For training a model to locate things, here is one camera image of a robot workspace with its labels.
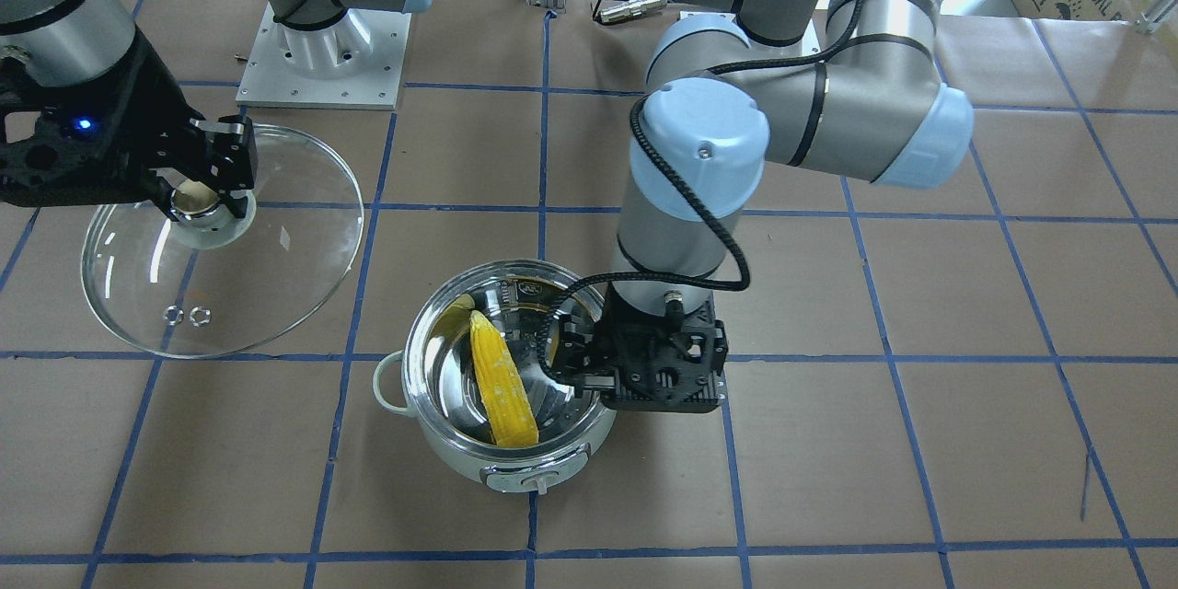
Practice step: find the yellow corn cob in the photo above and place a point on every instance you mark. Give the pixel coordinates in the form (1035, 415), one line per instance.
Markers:
(503, 393)

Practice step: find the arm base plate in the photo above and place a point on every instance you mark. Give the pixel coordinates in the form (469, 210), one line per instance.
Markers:
(814, 37)
(353, 65)

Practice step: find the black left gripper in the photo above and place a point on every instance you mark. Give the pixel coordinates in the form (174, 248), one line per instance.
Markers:
(579, 352)

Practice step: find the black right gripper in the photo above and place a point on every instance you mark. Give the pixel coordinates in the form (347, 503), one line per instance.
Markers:
(147, 115)

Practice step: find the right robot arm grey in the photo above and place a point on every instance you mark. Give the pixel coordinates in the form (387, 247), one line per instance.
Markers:
(67, 42)

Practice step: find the pale green electric pot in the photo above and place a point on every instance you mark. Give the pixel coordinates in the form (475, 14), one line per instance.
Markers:
(433, 379)

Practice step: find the silver cylindrical connector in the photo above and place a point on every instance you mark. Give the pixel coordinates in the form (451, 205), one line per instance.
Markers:
(629, 10)

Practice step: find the glass pot lid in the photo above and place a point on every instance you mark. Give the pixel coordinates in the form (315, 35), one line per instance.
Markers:
(211, 278)

